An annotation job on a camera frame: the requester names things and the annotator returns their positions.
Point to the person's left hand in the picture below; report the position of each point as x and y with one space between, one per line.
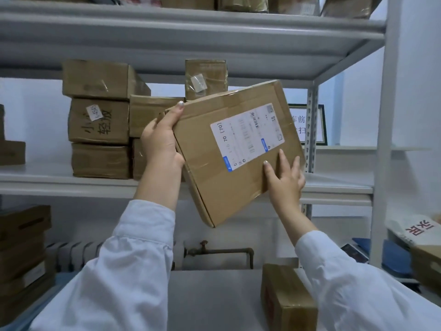
158 144

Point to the person's right hand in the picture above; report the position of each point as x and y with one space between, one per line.
284 186

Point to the person's left thumb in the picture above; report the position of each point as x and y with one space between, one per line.
174 115

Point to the person's right middle finger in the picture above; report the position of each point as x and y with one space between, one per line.
296 167

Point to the person's right thumb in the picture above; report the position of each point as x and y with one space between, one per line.
269 170

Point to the cardboard box white label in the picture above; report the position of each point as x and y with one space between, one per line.
237 158

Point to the person's right forearm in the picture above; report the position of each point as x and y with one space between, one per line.
344 282

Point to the person's left forearm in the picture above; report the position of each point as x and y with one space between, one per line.
127 265

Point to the plain brown cardboard box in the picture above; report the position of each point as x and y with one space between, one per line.
148 112

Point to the tall narrow cardboard box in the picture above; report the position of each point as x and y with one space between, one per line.
206 79

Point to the black framed sign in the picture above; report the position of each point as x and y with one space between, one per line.
311 120

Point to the small brown cardboard box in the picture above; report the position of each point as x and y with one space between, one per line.
138 158

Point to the cardboard box with handwriting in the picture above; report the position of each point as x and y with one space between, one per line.
98 122

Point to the grey metal shelf unit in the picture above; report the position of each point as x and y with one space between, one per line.
172 37

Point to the wide taped cardboard box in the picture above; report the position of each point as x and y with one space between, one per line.
100 79

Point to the crumpled cardboard box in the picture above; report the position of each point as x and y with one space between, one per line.
100 161

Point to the rusty pipe with valve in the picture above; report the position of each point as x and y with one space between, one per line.
220 252

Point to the cardboard box with red print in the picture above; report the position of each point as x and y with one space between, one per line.
286 299

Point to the shiny wrapped cardboard box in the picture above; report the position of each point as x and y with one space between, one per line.
243 3

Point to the blue plastic tray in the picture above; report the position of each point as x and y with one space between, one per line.
392 258

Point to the white bag with red print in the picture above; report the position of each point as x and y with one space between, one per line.
415 229

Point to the pale cardboard box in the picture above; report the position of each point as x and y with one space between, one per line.
294 4

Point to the blurred brown cardboard box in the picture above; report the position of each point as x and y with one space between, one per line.
427 268

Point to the dark brown cardboard box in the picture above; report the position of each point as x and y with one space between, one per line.
10 151

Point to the tilted cardboard box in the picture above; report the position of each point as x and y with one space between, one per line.
346 6

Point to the white radiator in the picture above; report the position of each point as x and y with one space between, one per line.
74 256

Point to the stack of dark cardboard boxes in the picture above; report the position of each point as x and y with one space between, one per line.
22 258

